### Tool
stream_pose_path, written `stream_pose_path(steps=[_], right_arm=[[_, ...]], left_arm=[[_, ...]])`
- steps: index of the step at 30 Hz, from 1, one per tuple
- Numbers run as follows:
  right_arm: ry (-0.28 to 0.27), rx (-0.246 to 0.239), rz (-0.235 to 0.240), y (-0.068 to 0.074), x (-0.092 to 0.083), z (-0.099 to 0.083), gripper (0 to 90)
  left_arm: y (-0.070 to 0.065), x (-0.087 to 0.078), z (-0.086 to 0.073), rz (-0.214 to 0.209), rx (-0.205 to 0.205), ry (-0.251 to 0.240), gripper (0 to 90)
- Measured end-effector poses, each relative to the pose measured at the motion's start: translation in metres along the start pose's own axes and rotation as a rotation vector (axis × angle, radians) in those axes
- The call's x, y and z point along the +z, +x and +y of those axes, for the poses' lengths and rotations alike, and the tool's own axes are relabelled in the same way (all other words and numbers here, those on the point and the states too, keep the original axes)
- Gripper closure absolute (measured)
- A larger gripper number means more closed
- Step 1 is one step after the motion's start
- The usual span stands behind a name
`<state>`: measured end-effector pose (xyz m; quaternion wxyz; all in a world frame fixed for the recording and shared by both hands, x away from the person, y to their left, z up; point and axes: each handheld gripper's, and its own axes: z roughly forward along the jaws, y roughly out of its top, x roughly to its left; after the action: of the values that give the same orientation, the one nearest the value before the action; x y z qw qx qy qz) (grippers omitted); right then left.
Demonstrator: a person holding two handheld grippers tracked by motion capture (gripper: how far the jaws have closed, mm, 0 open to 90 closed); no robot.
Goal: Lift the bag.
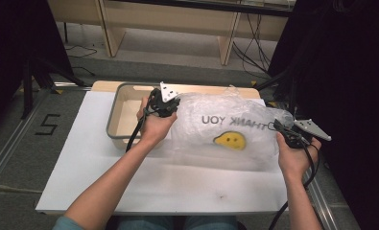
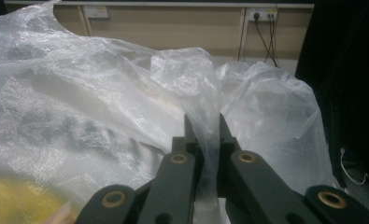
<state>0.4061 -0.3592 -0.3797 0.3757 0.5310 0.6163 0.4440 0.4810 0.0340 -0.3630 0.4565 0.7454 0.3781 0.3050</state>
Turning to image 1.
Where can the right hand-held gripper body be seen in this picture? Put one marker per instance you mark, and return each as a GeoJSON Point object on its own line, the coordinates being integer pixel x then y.
{"type": "Point", "coordinates": [297, 135]}

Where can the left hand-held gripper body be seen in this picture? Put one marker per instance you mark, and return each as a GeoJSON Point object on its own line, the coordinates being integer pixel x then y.
{"type": "Point", "coordinates": [163, 102]}

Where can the beige bin with grey rim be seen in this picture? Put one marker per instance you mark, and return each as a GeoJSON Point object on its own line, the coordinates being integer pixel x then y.
{"type": "Point", "coordinates": [126, 111]}

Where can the clear plastic bag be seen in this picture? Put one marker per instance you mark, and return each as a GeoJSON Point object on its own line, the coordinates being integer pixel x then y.
{"type": "Point", "coordinates": [235, 111]}

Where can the person's right hand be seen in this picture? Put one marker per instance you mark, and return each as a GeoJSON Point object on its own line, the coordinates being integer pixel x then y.
{"type": "Point", "coordinates": [294, 159]}

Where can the person's left hand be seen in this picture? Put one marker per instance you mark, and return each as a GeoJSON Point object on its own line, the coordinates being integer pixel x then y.
{"type": "Point", "coordinates": [155, 127]}

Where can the black tripod stand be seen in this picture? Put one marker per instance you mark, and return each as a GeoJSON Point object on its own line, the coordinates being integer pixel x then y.
{"type": "Point", "coordinates": [28, 86]}
{"type": "Point", "coordinates": [286, 86]}

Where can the black curtain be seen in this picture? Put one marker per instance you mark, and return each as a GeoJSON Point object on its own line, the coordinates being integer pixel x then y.
{"type": "Point", "coordinates": [353, 80]}
{"type": "Point", "coordinates": [14, 41]}

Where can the wooden desk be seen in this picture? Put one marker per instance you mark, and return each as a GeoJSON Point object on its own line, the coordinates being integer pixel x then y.
{"type": "Point", "coordinates": [171, 16]}

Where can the person's legs in jeans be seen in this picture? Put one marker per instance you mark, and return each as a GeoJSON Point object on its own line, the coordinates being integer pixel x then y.
{"type": "Point", "coordinates": [177, 223]}

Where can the person's teal sleeve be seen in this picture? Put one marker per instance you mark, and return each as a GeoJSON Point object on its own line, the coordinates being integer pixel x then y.
{"type": "Point", "coordinates": [65, 224]}

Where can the metal floor rail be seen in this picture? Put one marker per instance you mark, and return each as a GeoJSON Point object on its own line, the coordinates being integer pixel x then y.
{"type": "Point", "coordinates": [321, 201]}
{"type": "Point", "coordinates": [14, 143]}

